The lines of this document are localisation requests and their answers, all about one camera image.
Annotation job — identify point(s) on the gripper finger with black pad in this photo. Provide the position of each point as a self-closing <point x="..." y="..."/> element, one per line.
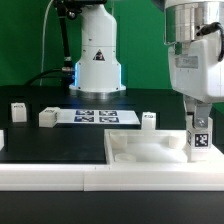
<point x="188" y="105"/>
<point x="201" y="114"/>

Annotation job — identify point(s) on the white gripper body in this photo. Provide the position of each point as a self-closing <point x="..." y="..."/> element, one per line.
<point x="197" y="72"/>

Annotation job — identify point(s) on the white square table top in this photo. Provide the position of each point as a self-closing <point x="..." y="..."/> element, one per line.
<point x="145" y="146"/>

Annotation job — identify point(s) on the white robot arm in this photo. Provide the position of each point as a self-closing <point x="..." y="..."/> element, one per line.
<point x="194" y="34"/>

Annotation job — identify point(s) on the white sheet with fiducial tags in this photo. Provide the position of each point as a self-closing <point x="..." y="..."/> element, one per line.
<point x="88" y="116"/>

